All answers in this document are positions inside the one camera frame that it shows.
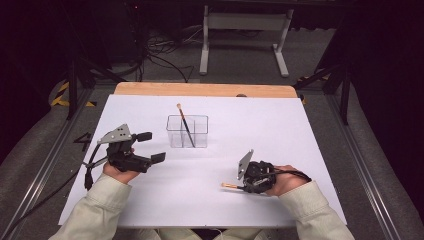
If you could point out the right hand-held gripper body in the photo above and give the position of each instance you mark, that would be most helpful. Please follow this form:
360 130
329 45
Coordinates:
260 175

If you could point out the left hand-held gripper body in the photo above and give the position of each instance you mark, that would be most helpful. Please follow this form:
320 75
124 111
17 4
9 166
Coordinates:
128 160

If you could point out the black makeup brush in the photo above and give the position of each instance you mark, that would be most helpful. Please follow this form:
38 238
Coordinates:
230 185
185 125

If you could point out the clear plastic organizer box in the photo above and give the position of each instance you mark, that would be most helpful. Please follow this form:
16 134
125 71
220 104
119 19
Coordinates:
201 140

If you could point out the person's left hand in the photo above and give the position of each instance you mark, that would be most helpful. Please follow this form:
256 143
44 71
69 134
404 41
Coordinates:
116 175

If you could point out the person's right hand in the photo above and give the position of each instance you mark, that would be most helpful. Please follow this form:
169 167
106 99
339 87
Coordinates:
288 181

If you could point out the white table sheet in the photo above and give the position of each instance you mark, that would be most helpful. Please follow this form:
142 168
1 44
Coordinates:
200 206

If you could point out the wooden table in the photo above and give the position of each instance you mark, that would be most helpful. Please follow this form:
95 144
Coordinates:
200 89

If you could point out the black tripod stand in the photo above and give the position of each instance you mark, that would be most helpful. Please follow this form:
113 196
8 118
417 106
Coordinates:
72 90
345 96

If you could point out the yellow black floor tape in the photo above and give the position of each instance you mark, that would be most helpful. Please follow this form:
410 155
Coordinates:
60 96

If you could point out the white metal stand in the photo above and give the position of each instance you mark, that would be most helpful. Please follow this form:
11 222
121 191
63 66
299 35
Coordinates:
246 21

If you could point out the aluminium floor rail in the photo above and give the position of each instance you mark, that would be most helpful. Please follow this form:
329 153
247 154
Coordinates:
43 170
363 166

